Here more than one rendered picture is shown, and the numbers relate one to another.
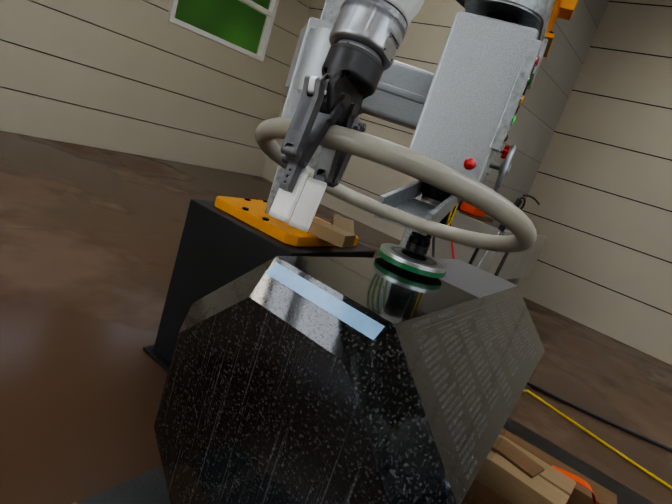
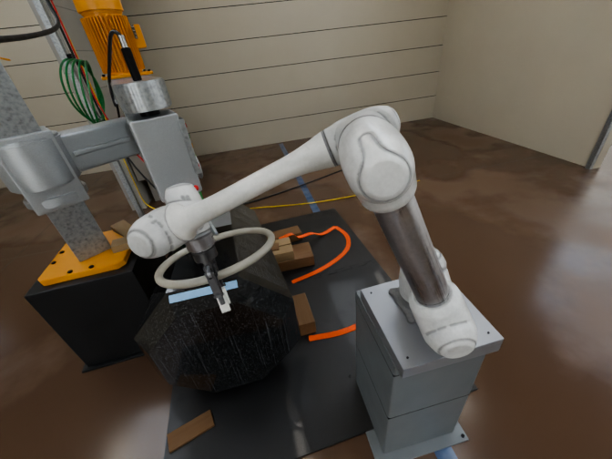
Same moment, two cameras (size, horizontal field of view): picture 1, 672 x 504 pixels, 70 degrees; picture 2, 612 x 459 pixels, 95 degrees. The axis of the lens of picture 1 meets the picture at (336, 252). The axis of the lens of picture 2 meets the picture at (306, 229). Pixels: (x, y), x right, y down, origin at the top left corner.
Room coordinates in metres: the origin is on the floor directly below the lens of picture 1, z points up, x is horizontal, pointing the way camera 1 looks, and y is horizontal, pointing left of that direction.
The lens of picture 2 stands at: (-0.11, 0.34, 1.80)
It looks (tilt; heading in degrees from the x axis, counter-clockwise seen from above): 33 degrees down; 316
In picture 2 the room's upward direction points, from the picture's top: 7 degrees counter-clockwise
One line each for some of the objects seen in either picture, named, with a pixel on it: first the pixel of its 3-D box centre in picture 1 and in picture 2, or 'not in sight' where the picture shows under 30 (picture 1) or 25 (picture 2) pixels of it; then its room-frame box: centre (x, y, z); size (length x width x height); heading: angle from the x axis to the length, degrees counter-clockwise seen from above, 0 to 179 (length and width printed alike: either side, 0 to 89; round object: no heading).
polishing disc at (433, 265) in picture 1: (413, 257); not in sight; (1.47, -0.23, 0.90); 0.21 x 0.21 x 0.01
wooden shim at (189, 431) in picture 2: not in sight; (190, 430); (1.00, 0.36, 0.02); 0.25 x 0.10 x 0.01; 72
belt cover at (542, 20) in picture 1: (507, 39); (137, 94); (1.81, -0.33, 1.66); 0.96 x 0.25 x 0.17; 165
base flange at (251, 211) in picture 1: (288, 220); (94, 251); (2.07, 0.24, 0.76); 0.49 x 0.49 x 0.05; 58
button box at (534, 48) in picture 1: (515, 98); (188, 146); (1.37, -0.32, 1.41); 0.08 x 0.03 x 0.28; 165
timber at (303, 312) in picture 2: not in sight; (302, 313); (1.02, -0.62, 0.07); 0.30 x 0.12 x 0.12; 146
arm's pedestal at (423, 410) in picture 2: not in sight; (407, 365); (0.16, -0.52, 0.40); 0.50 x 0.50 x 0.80; 54
